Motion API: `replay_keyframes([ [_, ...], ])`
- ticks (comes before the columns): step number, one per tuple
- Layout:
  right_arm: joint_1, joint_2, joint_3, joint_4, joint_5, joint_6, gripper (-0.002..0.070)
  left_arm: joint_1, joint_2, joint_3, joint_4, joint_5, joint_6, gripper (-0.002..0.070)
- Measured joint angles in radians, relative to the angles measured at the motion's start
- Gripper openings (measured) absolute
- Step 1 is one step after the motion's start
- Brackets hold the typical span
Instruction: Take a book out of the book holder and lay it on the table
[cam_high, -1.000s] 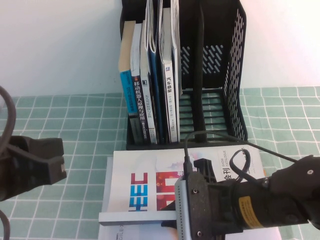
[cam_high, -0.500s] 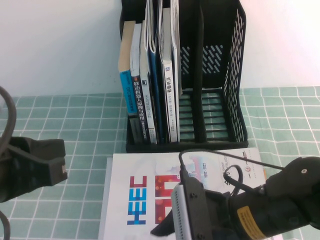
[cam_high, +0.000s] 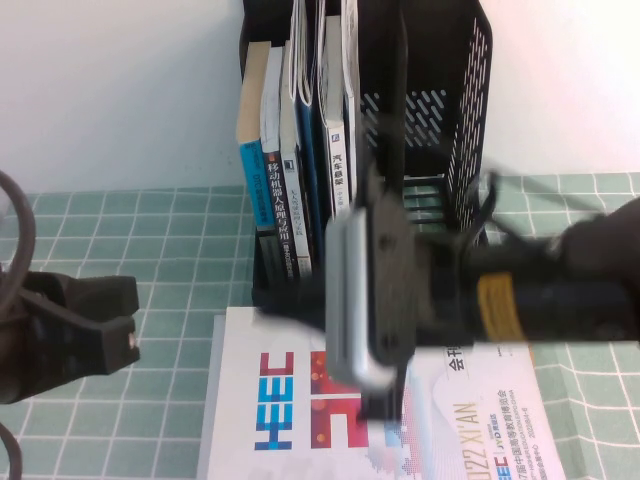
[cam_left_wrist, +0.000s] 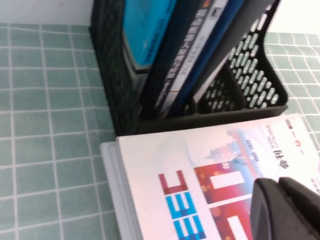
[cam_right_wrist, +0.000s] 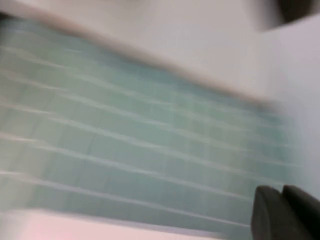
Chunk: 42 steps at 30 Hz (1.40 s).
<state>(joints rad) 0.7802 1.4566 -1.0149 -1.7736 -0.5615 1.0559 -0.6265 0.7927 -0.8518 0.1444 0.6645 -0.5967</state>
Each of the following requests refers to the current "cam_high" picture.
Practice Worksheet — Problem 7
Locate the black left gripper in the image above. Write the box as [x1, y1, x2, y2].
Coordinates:
[0, 272, 142, 407]

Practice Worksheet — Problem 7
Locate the white spine car book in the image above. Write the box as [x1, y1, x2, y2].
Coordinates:
[322, 14, 358, 219]

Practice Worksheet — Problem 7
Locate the black plastic book holder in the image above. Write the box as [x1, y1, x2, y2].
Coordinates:
[234, 0, 499, 321]

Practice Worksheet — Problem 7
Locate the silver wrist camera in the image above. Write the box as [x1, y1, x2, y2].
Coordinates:
[323, 207, 397, 390]

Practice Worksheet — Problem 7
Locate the cyan spine book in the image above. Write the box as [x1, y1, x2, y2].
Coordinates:
[235, 41, 287, 290]

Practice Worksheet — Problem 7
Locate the white spine Chinese title book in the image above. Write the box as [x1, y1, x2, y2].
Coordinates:
[259, 46, 305, 290]

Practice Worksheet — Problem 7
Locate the green checked tablecloth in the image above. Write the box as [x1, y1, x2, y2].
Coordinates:
[0, 172, 640, 480]

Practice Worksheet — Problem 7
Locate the grey spine book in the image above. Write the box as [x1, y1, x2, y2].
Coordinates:
[278, 39, 317, 290]

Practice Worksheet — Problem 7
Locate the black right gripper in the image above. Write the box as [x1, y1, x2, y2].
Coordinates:
[356, 162, 479, 427]

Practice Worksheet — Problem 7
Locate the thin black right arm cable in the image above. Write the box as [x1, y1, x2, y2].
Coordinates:
[457, 157, 609, 251]

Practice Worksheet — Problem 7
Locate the thin white-paged brochure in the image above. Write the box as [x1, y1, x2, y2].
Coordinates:
[341, 0, 363, 204]

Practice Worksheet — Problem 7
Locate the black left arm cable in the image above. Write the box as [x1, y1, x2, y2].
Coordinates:
[0, 423, 25, 480]
[0, 169, 37, 321]

